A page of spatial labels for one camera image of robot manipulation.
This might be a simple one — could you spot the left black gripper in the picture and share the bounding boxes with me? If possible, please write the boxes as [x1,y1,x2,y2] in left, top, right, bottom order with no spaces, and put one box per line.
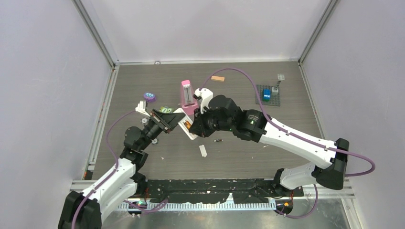
[139,109,184,150]

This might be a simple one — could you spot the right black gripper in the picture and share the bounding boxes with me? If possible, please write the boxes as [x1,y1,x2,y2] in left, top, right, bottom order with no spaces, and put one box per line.
[190,104,234,138]

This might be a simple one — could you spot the white remote control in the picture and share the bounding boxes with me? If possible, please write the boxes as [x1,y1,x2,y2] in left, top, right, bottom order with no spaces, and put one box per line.
[174,108,198,140]

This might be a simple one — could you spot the white battery cover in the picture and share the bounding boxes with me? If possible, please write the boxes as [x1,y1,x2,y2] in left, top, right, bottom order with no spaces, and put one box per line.
[199,145,208,157]

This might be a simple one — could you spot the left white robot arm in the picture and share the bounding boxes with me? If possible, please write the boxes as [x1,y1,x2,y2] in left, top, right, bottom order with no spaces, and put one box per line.
[57,108,187,229]

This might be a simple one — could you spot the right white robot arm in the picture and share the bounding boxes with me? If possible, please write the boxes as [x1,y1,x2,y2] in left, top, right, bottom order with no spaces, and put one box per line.
[187,95,349,196]

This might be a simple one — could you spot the green monster toy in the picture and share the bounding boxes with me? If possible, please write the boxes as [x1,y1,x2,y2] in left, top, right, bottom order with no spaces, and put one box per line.
[160,106,174,113]

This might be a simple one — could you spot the pink metronome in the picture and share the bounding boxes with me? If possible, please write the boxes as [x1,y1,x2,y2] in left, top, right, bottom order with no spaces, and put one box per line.
[180,80,199,116]

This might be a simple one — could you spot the purple round toy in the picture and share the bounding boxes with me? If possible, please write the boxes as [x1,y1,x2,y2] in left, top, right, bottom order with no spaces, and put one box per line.
[143,92,156,103]

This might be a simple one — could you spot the wooden block far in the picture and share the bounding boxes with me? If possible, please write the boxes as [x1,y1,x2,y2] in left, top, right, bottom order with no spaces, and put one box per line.
[211,75,225,82]

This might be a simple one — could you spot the blue lego brick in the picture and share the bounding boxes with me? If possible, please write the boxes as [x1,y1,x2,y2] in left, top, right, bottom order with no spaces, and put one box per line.
[262,88,271,102]

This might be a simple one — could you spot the grey lego baseplate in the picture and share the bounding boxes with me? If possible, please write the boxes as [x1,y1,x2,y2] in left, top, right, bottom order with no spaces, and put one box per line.
[255,84,281,106]

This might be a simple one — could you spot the grey lego tower piece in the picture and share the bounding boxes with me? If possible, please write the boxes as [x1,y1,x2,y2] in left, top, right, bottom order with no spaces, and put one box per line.
[272,80,281,95]

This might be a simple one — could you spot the small grey lego plate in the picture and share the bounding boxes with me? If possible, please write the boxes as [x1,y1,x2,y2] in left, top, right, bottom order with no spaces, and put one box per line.
[277,74,285,80]

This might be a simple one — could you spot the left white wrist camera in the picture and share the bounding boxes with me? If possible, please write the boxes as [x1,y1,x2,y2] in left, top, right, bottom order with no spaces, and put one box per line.
[135,100,150,117]

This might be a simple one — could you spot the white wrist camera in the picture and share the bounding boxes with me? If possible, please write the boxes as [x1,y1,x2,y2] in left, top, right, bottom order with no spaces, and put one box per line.
[193,88,213,114]
[135,100,150,117]

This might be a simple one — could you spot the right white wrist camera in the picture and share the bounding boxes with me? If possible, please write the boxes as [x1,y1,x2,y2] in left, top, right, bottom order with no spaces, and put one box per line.
[193,88,213,114]

